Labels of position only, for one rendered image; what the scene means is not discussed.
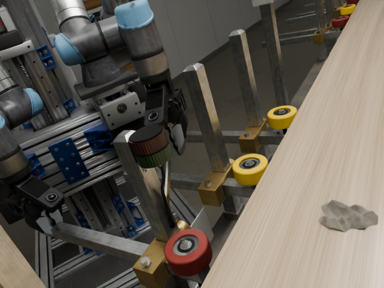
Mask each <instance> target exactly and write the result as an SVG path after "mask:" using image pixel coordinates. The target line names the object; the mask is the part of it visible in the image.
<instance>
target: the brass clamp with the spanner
mask: <svg viewBox="0 0 384 288"><path fill-rule="evenodd" d="M175 221H176V223H177V225H178V228H179V232H180V231H182V230H186V229H191V227H190V226H189V225H188V224H187V223H186V222H184V221H182V220H175ZM166 244H167V242H164V241H160V240H157V239H156V237H155V238H154V240H153V241H152V243H151V244H150V245H149V246H148V248H147V249H146V250H145V252H144V253H143V254H142V255H141V257H140V258H139V260H137V262H136V263H135V265H134V266H133V270H134V272H135V274H136V276H137V278H138V280H139V281H140V283H141V285H143V286H146V287H149V288H164V286H165V285H166V284H167V282H168V280H169V279H170V277H171V276H172V274H170V273H169V271H168V269H167V266H166V264H165V262H166V257H165V252H164V250H165V246H166ZM143 257H148V258H149V259H150V260H151V261H152V264H151V266H150V267H149V268H147V269H143V268H141V264H140V261H141V259H142V258H143Z"/></svg>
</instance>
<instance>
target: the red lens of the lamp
mask: <svg viewBox="0 0 384 288"><path fill-rule="evenodd" d="M160 126H161V127H162V128H163V130H162V132H161V133H159V134H158V135H157V136H156V137H154V138H153V139H150V140H147V141H145V142H139V143H138V142H137V143H136V142H132V141H131V140H130V136H129V139H128V140H129V143H130V146H131V148H132V150H133V153H134V154H136V155H148V154H152V153H154V152H157V151H158V150H160V149H162V148H163V147H165V146H166V145H167V143H168V137H167V135H166V132H165V129H164V127H163V126H162V125H160Z"/></svg>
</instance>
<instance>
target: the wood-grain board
mask: <svg viewBox="0 0 384 288"><path fill-rule="evenodd" d="M331 200H335V201H339V202H342V203H344V204H346V205H348V206H352V205H354V204H356V205H362V206H364V207H365V208H366V209H367V210H370V211H373V212H375V213H376V215H378V221H377V225H369V226H367V227H366V228H363V229H362V228H361V229H357V228H355V227H354V228H352V229H348V231H346V232H344V231H342V230H338V229H335V228H330V229H329V228H327V226H325V225H323V224H321V223H319V222H318V220H319V218H320V217H321V216H325V214H324V212H323V211H322V210H321V205H325V204H326V203H328V202H330V201H331ZM201 288H384V0H359V2H358V4H357V5H356V7H355V9H354V11H353V13H352V15H351V17H350V18H349V20H348V22H347V24H346V26H345V27H344V29H343V31H342V32H341V34H340V36H339V38H338V40H337V42H336V44H335V45H334V47H333V49H332V51H331V53H330V54H329V56H328V58H327V60H326V62H325V64H324V65H323V67H322V69H321V71H320V72H319V74H318V76H317V78H316V80H315V81H314V83H313V85H312V87H311V89H310V91H309V92H308V94H307V96H306V98H305V100H304V102H303V103H302V105H301V107H300V108H299V110H298V112H297V114H296V116H295V118H294V119H293V121H292V123H291V125H290V127H289V129H288V130H287V132H286V134H285V136H284V138H283V140H282V141H281V143H280V145H279V146H278V148H277V150H276V152H275V154H274V156H273V157H272V159H271V161H270V163H269V165H268V167H267V168H266V170H265V172H264V174H263V176H262V177H261V179H260V181H259V183H258V184H257V186H256V188H255V190H254V192H253V193H252V195H251V197H250V199H249V201H248V203H247V204H246V206H245V208H244V210H243V212H242V214H241V215H240V217H239V219H238V220H237V222H236V224H235V226H234V228H233V230H232V231H231V233H230V235H229V237H228V239H227V241H226V242H225V244H224V246H223V248H222V250H221V252H220V253H219V255H218V257H217V258H216V260H215V262H214V264H213V266H212V268H211V269H210V271H209V273H208V275H207V277H206V279H205V280H204V282H203V284H202V286H201Z"/></svg>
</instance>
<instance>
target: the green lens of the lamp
mask: <svg viewBox="0 0 384 288"><path fill-rule="evenodd" d="M134 155H135V157H136V159H137V162H138V164H139V166H140V167H141V168H144V169H150V168H154V167H158V166H160V165H162V164H164V163H166V162H167V161H168V160H169V159H170V158H171V157H172V156H173V151H172V149H171V146H170V143H169V141H168V143H167V145H166V147H165V148H164V149H162V150H161V151H159V152H157V153H155V154H153V155H148V156H144V157H141V156H137V155H136V154H134Z"/></svg>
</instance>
